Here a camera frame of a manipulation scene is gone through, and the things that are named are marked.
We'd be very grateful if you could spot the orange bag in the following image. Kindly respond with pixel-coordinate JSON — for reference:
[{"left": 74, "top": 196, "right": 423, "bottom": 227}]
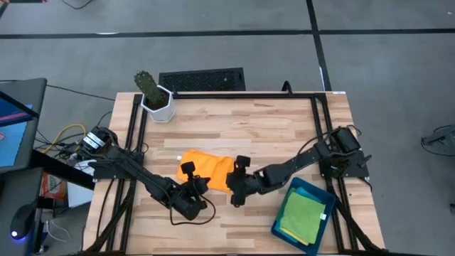
[{"left": 41, "top": 172, "right": 68, "bottom": 201}]

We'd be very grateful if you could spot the grey desk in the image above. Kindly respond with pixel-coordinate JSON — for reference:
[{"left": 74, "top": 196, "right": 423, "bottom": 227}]
[{"left": 0, "top": 166, "right": 46, "bottom": 256}]

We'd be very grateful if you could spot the black floor cable bundle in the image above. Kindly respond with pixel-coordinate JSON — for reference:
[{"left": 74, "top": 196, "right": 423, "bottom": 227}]
[{"left": 420, "top": 123, "right": 455, "bottom": 158}]

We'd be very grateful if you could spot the black desktop monitor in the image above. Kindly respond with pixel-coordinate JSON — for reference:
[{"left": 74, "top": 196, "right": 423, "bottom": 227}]
[{"left": 0, "top": 77, "right": 48, "bottom": 174}]

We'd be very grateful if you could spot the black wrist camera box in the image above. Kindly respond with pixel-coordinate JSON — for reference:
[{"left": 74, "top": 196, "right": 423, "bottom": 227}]
[
  {"left": 180, "top": 161, "right": 197, "bottom": 176},
  {"left": 235, "top": 154, "right": 252, "bottom": 170}
]

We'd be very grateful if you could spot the left gripper cable loop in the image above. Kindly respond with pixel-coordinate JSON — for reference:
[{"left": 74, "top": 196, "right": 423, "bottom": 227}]
[{"left": 168, "top": 184, "right": 217, "bottom": 227}]

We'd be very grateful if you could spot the black perforated panel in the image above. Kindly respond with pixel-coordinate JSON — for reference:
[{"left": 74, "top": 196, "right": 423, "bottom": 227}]
[{"left": 158, "top": 67, "right": 247, "bottom": 92}]

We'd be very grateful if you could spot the tall green cactus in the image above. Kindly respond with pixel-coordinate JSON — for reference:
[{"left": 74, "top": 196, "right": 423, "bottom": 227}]
[{"left": 133, "top": 70, "right": 168, "bottom": 110}]

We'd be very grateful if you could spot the black computer mouse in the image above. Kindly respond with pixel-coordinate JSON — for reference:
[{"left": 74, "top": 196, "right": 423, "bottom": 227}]
[{"left": 9, "top": 203, "right": 38, "bottom": 242}]

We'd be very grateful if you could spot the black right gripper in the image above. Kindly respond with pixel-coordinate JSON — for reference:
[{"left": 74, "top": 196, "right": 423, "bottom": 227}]
[{"left": 225, "top": 166, "right": 267, "bottom": 208}]

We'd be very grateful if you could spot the yellow cable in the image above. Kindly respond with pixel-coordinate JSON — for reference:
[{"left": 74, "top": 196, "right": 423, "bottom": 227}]
[{"left": 41, "top": 123, "right": 87, "bottom": 154}]

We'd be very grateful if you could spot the white paper sheet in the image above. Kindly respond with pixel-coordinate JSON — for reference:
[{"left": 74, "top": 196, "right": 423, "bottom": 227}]
[{"left": 66, "top": 159, "right": 96, "bottom": 209}]

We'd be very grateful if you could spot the green microfiber towel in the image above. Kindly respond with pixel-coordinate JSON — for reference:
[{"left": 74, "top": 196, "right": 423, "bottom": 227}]
[{"left": 279, "top": 191, "right": 327, "bottom": 245}]

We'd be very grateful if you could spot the orange microfiber towel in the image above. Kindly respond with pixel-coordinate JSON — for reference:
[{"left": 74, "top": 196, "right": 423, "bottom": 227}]
[{"left": 176, "top": 148, "right": 236, "bottom": 195}]

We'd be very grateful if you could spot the blue plastic tray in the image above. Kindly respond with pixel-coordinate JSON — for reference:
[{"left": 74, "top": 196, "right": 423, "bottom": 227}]
[{"left": 270, "top": 176, "right": 338, "bottom": 256}]

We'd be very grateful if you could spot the black aluminium table frame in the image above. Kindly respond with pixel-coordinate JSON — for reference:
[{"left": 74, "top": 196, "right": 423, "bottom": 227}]
[{"left": 80, "top": 90, "right": 392, "bottom": 256}]

